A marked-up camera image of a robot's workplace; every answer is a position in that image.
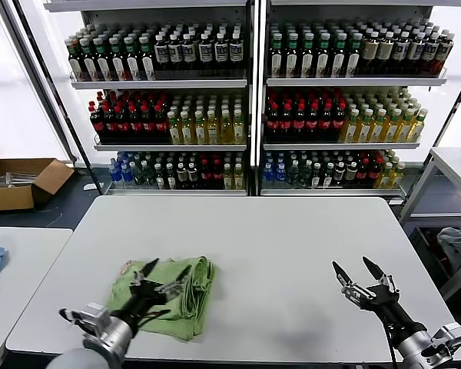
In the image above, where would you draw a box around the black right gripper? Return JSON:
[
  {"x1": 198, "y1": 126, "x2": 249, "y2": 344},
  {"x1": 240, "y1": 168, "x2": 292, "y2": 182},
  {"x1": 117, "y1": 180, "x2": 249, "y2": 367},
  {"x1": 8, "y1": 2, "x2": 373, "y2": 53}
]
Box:
[{"x1": 331, "y1": 256, "x2": 428, "y2": 340}]

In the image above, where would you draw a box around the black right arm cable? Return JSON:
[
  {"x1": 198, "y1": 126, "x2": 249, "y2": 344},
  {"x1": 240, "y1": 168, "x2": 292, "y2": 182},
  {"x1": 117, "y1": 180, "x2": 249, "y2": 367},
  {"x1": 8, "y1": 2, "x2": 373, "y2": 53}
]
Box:
[{"x1": 383, "y1": 325, "x2": 400, "y2": 364}]

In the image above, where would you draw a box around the pale blue cloth pile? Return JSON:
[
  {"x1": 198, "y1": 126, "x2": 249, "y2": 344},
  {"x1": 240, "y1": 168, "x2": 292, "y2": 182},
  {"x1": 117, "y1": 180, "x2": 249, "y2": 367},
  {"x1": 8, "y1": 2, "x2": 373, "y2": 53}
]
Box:
[{"x1": 436, "y1": 226, "x2": 461, "y2": 274}]

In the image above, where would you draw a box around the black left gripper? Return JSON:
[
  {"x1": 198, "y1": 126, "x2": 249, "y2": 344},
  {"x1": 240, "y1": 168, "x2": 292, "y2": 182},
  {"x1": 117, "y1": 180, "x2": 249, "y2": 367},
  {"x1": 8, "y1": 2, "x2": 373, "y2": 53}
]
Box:
[{"x1": 120, "y1": 258, "x2": 194, "y2": 323}]

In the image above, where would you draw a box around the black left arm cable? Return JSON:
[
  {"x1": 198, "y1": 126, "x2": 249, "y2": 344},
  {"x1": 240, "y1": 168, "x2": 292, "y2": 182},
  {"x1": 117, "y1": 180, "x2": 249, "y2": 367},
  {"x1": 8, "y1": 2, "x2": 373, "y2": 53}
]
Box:
[{"x1": 137, "y1": 307, "x2": 173, "y2": 321}]

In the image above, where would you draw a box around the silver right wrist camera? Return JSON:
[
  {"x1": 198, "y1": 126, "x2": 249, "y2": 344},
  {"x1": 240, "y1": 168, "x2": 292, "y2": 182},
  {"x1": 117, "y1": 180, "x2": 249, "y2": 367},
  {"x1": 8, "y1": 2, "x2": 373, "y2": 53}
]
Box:
[{"x1": 422, "y1": 321, "x2": 461, "y2": 362}]

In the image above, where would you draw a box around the dark bottle green cap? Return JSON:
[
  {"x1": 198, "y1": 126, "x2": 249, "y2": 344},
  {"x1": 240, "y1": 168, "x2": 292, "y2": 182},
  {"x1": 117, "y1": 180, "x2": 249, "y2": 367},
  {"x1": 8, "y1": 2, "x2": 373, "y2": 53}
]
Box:
[
  {"x1": 79, "y1": 38, "x2": 97, "y2": 81},
  {"x1": 137, "y1": 35, "x2": 156, "y2": 81},
  {"x1": 315, "y1": 33, "x2": 331, "y2": 78},
  {"x1": 269, "y1": 33, "x2": 285, "y2": 78},
  {"x1": 284, "y1": 33, "x2": 300, "y2": 78},
  {"x1": 300, "y1": 33, "x2": 316, "y2": 78},
  {"x1": 108, "y1": 36, "x2": 127, "y2": 81},
  {"x1": 93, "y1": 37, "x2": 111, "y2": 81},
  {"x1": 330, "y1": 33, "x2": 347, "y2": 78},
  {"x1": 67, "y1": 41, "x2": 84, "y2": 81},
  {"x1": 346, "y1": 33, "x2": 363, "y2": 78},
  {"x1": 122, "y1": 36, "x2": 141, "y2": 81}
]

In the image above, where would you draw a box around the grey metal shelving unit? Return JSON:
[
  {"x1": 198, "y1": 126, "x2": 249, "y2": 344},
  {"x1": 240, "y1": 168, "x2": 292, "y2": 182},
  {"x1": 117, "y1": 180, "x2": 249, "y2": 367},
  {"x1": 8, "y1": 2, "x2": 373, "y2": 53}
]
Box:
[
  {"x1": 254, "y1": 0, "x2": 449, "y2": 199},
  {"x1": 41, "y1": 0, "x2": 256, "y2": 198}
]

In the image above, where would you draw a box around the grey metal side table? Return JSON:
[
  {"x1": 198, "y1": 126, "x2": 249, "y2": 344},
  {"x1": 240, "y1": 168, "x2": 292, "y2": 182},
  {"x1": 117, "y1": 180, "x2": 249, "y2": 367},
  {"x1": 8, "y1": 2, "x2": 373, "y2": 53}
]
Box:
[{"x1": 398, "y1": 146, "x2": 461, "y2": 301}]

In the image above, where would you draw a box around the red cap cola bottle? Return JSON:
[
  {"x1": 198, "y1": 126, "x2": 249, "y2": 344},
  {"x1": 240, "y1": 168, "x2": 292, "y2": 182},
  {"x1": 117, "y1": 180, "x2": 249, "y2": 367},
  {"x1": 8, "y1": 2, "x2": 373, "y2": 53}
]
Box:
[
  {"x1": 114, "y1": 105, "x2": 130, "y2": 142},
  {"x1": 211, "y1": 161, "x2": 224, "y2": 190},
  {"x1": 154, "y1": 105, "x2": 170, "y2": 142},
  {"x1": 318, "y1": 101, "x2": 334, "y2": 141},
  {"x1": 305, "y1": 101, "x2": 321, "y2": 141},
  {"x1": 127, "y1": 105, "x2": 143, "y2": 142},
  {"x1": 279, "y1": 102, "x2": 294, "y2": 141},
  {"x1": 331, "y1": 101, "x2": 347, "y2": 141},
  {"x1": 292, "y1": 102, "x2": 307, "y2": 141},
  {"x1": 101, "y1": 105, "x2": 118, "y2": 142},
  {"x1": 141, "y1": 105, "x2": 157, "y2": 142},
  {"x1": 266, "y1": 103, "x2": 281, "y2": 141},
  {"x1": 198, "y1": 161, "x2": 212, "y2": 190},
  {"x1": 88, "y1": 105, "x2": 104, "y2": 142},
  {"x1": 367, "y1": 159, "x2": 381, "y2": 188},
  {"x1": 356, "y1": 159, "x2": 370, "y2": 188}
]

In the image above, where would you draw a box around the dark bottle beige label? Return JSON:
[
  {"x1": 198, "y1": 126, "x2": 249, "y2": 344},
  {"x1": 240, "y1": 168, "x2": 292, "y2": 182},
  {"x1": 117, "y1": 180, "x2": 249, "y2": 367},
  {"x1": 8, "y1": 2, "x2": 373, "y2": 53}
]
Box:
[
  {"x1": 376, "y1": 32, "x2": 393, "y2": 76},
  {"x1": 360, "y1": 32, "x2": 378, "y2": 76}
]

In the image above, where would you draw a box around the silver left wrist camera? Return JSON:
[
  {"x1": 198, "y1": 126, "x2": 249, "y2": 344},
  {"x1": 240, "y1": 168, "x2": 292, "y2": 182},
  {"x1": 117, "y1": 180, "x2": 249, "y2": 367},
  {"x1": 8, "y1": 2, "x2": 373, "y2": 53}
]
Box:
[{"x1": 59, "y1": 302, "x2": 111, "y2": 336}]

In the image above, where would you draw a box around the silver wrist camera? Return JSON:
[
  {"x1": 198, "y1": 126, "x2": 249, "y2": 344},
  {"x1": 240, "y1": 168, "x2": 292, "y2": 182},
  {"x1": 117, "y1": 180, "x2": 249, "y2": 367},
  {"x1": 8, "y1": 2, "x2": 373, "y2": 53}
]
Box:
[
  {"x1": 422, "y1": 321, "x2": 461, "y2": 362},
  {"x1": 59, "y1": 302, "x2": 111, "y2": 336}
]

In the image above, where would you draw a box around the brown cardboard box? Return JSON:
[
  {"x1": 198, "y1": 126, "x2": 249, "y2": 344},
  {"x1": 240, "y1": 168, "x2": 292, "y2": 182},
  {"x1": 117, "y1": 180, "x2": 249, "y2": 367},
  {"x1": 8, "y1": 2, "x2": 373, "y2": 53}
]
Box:
[{"x1": 0, "y1": 158, "x2": 77, "y2": 213}]

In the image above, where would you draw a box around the black slanted pole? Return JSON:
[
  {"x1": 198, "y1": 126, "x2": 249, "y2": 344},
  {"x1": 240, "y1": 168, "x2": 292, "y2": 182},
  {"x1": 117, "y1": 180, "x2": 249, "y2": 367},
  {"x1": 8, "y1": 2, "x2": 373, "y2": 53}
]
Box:
[
  {"x1": 10, "y1": 0, "x2": 104, "y2": 197},
  {"x1": 398, "y1": 59, "x2": 461, "y2": 203}
]

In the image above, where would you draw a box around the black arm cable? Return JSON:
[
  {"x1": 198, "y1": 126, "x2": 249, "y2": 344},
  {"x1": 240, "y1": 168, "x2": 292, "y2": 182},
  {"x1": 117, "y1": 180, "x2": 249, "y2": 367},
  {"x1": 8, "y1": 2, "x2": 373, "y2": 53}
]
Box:
[
  {"x1": 137, "y1": 307, "x2": 173, "y2": 321},
  {"x1": 383, "y1": 325, "x2": 400, "y2": 364}
]

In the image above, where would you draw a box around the grey metal rods bundle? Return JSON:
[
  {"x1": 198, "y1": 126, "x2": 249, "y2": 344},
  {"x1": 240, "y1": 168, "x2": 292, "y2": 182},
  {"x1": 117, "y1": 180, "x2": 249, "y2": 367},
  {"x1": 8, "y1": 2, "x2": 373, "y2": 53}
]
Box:
[{"x1": 2, "y1": 171, "x2": 39, "y2": 189}]

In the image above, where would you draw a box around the light green t-shirt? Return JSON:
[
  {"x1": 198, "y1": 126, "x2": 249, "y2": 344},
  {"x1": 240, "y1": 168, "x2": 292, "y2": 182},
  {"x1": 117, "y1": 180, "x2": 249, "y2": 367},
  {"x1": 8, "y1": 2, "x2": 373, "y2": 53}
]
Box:
[{"x1": 106, "y1": 256, "x2": 217, "y2": 342}]

